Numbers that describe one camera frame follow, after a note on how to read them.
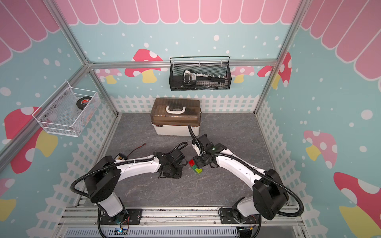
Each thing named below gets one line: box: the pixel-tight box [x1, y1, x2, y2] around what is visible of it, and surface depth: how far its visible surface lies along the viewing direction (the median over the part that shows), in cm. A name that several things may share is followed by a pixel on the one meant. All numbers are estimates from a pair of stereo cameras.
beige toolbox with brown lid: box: [150, 97, 201, 136], surface depth 97 cm
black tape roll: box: [76, 96, 93, 110], surface depth 81 cm
